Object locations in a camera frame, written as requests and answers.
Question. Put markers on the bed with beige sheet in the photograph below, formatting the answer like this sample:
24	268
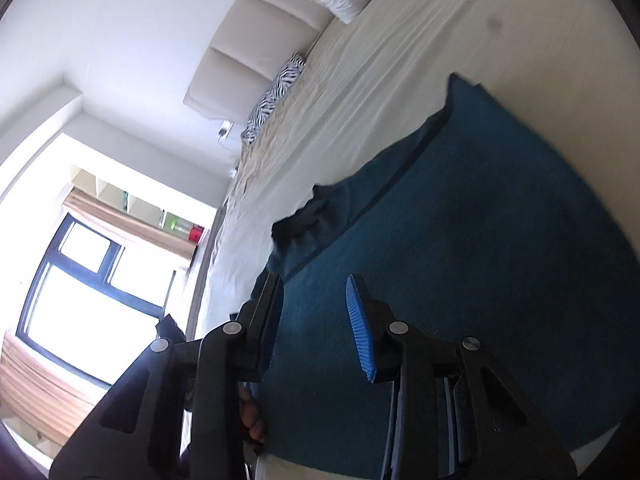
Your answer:
450	35

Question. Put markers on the green plastic item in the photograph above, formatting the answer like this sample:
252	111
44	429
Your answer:
176	224

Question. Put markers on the dark framed window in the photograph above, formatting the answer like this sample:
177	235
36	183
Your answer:
75	310

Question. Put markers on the tan curtain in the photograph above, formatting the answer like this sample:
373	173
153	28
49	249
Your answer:
125	225
40	385

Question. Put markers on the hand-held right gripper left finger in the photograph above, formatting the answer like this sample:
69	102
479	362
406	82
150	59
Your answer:
272	320

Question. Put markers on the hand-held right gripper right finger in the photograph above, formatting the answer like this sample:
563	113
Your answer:
360	330

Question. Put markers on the white wall socket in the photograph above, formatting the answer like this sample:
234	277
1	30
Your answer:
226	129

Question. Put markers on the person's left hand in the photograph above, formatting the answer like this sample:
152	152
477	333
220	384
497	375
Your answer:
251	417

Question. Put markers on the white wall shelf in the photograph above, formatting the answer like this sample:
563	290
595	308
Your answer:
115	195

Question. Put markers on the beige padded headboard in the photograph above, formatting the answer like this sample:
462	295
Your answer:
250	45

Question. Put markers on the zebra print pillow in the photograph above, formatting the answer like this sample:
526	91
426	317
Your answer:
272	100

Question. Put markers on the dark teal knit sweater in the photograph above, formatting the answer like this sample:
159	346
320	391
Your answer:
475	260

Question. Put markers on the red box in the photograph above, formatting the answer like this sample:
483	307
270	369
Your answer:
196	234

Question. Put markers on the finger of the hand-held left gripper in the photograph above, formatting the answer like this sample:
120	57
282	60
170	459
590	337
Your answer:
169	329

